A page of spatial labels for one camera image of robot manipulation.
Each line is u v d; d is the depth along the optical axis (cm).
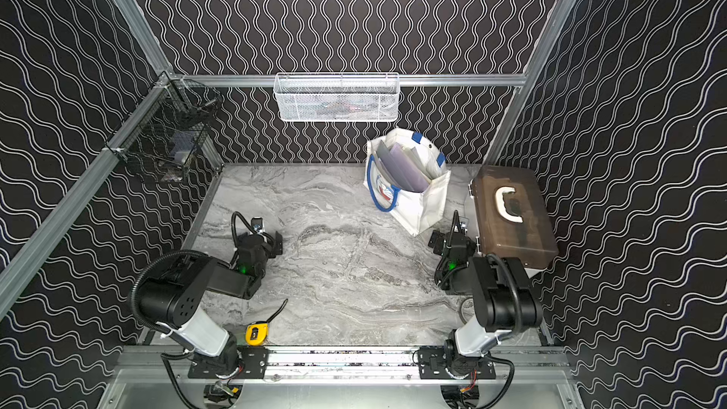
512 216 80
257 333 78
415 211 90
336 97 128
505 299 46
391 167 95
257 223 81
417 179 92
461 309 84
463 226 80
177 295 46
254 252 73
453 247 73
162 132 92
